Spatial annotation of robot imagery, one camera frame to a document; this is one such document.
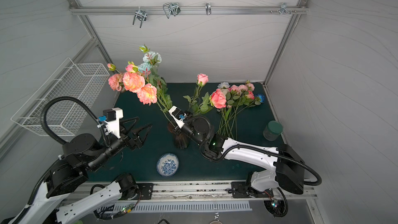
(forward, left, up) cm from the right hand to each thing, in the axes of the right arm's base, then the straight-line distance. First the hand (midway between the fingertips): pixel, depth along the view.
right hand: (169, 110), depth 64 cm
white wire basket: (+17, +49, -1) cm, 52 cm away
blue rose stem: (+35, -53, -31) cm, 71 cm away
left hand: (-9, +8, +4) cm, 13 cm away
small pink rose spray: (+35, -38, -32) cm, 61 cm away
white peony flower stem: (+45, -27, -30) cm, 60 cm away
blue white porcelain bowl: (-13, +5, -33) cm, 36 cm away
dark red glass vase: (-3, -2, -24) cm, 24 cm away
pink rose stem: (+2, -13, +1) cm, 13 cm away
